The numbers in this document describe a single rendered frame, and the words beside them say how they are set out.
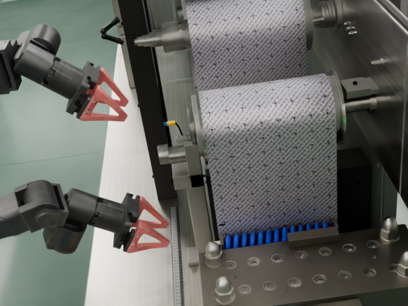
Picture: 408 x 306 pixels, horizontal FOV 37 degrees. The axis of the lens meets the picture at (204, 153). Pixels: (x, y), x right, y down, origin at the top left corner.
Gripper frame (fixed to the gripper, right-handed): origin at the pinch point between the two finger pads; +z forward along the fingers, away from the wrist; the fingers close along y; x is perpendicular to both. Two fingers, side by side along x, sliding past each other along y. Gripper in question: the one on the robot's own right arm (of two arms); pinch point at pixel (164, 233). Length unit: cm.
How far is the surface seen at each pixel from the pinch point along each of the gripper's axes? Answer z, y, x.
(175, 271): 8.4, -6.5, -13.2
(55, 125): -16, -259, -129
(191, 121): -4.4, -2.9, 22.9
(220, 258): 9.5, 7.9, 3.9
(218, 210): 7.4, 0.3, 8.9
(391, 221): 34.9, 7.9, 23.3
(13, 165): -32, -217, -140
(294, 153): 14.5, 0.5, 25.9
